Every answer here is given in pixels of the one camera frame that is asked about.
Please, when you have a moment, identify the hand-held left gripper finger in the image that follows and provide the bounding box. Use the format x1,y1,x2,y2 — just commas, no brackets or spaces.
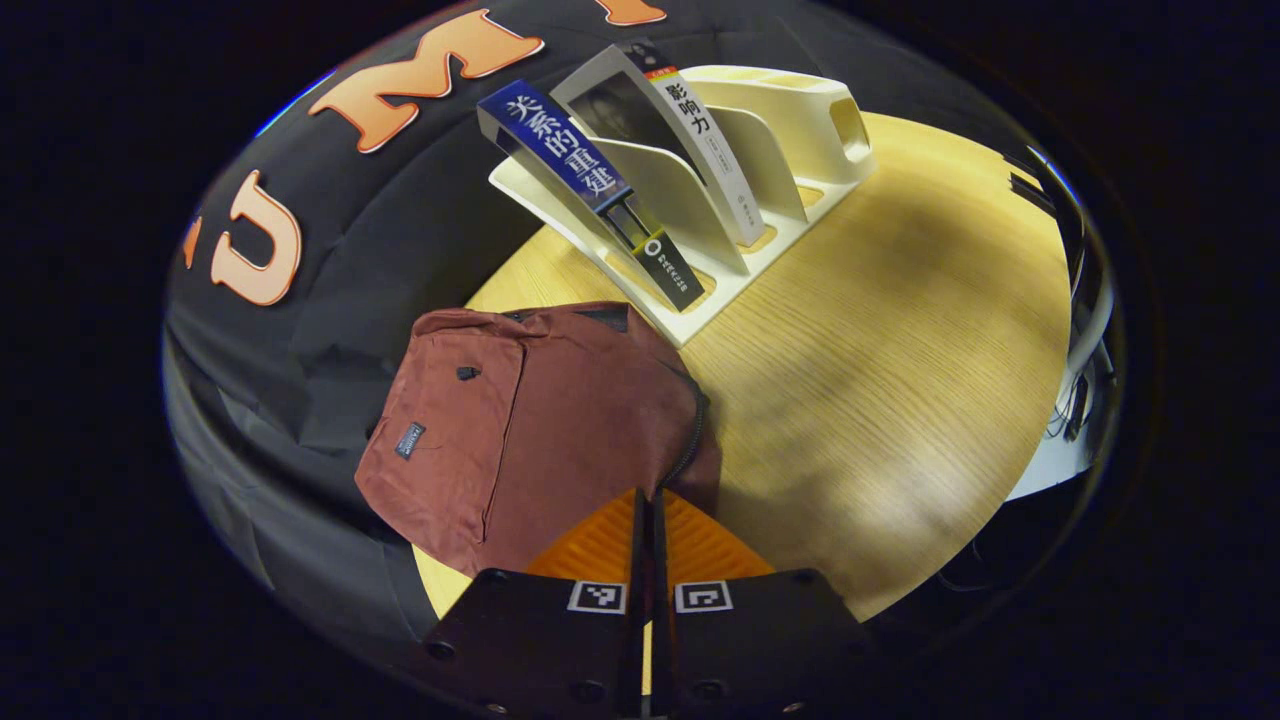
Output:
650,488,871,720
420,488,646,720

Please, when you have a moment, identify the grey cover book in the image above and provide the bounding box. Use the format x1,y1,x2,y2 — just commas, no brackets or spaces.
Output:
550,42,766,248

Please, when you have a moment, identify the maroon fabric schoolbag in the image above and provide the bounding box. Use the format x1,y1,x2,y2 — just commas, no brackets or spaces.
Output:
355,302,723,579

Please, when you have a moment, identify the black cable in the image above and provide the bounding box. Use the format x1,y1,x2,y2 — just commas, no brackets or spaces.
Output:
1045,370,1093,443

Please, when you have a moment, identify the black backdrop cloth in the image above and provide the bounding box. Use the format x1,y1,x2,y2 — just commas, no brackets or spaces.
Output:
163,0,1001,641

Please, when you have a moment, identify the blue cover book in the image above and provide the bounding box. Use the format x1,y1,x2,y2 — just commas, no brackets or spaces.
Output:
477,80,706,313

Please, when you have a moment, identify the white slotted bookshelf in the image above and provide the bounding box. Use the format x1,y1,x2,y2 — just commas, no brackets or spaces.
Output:
488,65,879,348

